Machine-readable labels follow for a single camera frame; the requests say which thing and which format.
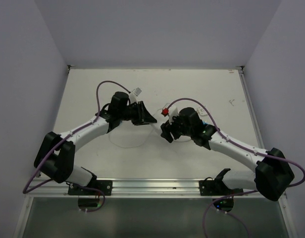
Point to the aluminium front rail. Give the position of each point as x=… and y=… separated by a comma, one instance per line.
x=130, y=188

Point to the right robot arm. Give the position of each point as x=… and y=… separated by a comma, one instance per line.
x=268, y=172

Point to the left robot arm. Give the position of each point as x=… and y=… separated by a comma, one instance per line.
x=56, y=155

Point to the aluminium rail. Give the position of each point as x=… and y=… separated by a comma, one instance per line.
x=130, y=188
x=240, y=70

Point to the aluminium right side rail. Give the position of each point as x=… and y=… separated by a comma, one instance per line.
x=240, y=70

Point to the white adapter plug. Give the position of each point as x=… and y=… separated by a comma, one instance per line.
x=201, y=112

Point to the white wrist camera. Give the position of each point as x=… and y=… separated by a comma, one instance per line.
x=171, y=113
x=135, y=93

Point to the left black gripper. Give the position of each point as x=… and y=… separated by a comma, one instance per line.
x=143, y=116

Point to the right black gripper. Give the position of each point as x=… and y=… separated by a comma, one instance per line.
x=166, y=128

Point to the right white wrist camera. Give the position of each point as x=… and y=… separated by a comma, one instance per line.
x=171, y=113

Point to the white cube power socket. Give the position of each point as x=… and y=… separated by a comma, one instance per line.
x=157, y=127

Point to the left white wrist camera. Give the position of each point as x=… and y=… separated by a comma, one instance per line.
x=135, y=93

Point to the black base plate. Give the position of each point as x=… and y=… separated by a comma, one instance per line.
x=90, y=187
x=209, y=187

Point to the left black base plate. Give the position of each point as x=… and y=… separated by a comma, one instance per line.
x=90, y=187

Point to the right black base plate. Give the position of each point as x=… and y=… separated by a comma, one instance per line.
x=209, y=187

